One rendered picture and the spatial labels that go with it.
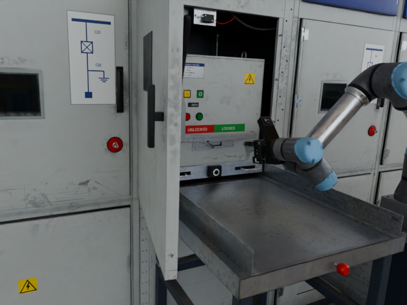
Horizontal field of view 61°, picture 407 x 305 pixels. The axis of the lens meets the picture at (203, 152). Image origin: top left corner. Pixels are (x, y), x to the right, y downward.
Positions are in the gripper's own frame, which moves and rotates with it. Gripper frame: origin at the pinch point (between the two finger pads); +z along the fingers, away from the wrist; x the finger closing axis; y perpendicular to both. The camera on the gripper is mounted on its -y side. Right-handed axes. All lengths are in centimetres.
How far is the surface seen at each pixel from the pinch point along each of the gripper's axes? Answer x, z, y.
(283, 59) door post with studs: 33, 15, -35
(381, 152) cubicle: 108, 24, 15
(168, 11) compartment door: -46, -44, -30
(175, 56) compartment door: -45, -44, -21
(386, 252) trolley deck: 21, -41, 35
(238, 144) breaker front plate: 13.4, 26.3, 2.4
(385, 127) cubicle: 109, 21, 1
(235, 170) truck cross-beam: 11.5, 27.3, 14.7
